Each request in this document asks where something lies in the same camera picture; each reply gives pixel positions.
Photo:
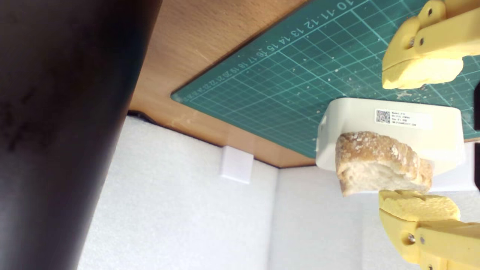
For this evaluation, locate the brown bread slice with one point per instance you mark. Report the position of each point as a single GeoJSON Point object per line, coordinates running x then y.
{"type": "Point", "coordinates": [375, 165]}

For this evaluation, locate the black two-slot toaster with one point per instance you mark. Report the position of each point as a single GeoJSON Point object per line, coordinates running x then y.
{"type": "Point", "coordinates": [56, 131]}

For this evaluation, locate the white block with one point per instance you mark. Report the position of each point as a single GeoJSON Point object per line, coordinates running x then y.
{"type": "Point", "coordinates": [356, 116]}

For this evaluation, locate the green cutting mat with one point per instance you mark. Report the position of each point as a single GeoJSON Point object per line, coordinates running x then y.
{"type": "Point", "coordinates": [292, 82]}

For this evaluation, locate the white wall clip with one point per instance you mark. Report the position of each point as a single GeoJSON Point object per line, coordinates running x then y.
{"type": "Point", "coordinates": [236, 165]}

